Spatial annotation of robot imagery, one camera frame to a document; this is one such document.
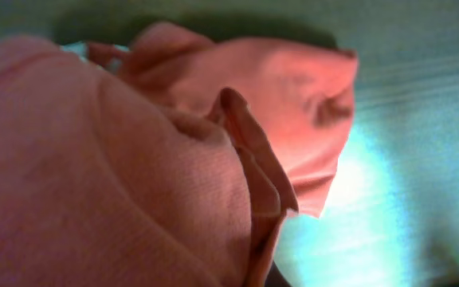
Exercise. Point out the red orange t-shirt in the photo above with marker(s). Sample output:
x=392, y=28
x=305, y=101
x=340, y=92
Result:
x=172, y=162

